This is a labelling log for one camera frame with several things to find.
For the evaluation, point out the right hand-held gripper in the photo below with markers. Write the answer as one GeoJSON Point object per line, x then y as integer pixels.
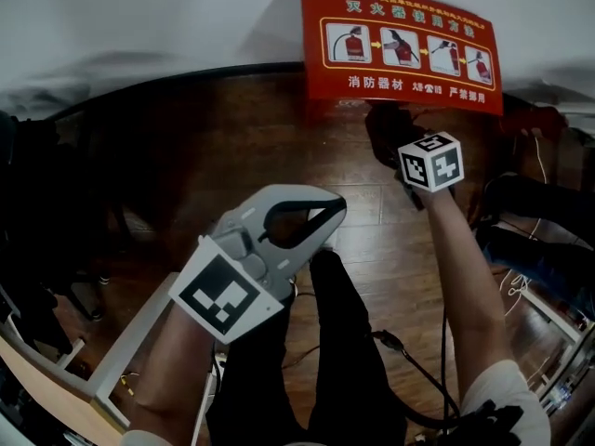
{"type": "Point", "coordinates": [432, 165]}

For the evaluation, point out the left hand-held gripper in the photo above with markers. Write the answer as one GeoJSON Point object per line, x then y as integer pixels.
{"type": "Point", "coordinates": [218, 291]}

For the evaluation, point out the red box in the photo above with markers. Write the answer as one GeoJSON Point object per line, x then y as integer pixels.
{"type": "Point", "coordinates": [400, 86]}

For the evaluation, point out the person's right forearm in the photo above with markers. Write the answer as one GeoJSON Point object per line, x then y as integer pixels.
{"type": "Point", "coordinates": [465, 295]}

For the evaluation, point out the person's left forearm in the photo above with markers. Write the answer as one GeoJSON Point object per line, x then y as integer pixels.
{"type": "Point", "coordinates": [172, 379]}

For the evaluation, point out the person's black trousers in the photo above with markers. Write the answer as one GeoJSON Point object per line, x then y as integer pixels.
{"type": "Point", "coordinates": [339, 342]}

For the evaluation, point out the white-legged wooden desk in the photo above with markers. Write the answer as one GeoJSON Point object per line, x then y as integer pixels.
{"type": "Point", "coordinates": [553, 318]}
{"type": "Point", "coordinates": [135, 337]}

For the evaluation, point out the black office chair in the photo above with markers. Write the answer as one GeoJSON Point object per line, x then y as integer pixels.
{"type": "Point", "coordinates": [46, 212]}

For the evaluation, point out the black chest-mounted device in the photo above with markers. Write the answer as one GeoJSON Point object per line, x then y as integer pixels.
{"type": "Point", "coordinates": [493, 423]}

